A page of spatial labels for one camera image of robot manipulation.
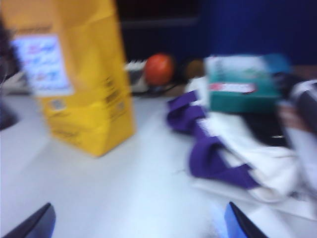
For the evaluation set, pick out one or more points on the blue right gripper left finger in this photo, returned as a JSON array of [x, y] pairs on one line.
[[34, 223]]

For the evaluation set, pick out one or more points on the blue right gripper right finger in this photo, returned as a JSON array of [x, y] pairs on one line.
[[239, 223]]

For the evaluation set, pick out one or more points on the yellow printed paper bag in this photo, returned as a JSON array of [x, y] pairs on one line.
[[94, 74]]

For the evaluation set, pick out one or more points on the black notebook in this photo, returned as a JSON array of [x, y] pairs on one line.
[[267, 129]]

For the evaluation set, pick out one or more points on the green and white box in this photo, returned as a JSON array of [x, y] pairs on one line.
[[242, 89]]

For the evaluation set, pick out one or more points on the black computer mouse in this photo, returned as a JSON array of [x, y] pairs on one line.
[[158, 89]]

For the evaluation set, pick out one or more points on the brown kiwi fruit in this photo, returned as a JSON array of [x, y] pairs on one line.
[[195, 69]]

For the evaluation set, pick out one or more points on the orange round fruit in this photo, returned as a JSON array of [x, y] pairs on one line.
[[159, 68]]

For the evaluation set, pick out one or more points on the grey and white keyboard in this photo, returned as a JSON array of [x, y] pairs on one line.
[[136, 74]]

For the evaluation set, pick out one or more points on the blue office partition panel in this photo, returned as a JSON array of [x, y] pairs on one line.
[[247, 27]]

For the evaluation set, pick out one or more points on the black computer monitor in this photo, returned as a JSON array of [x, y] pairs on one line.
[[158, 12]]

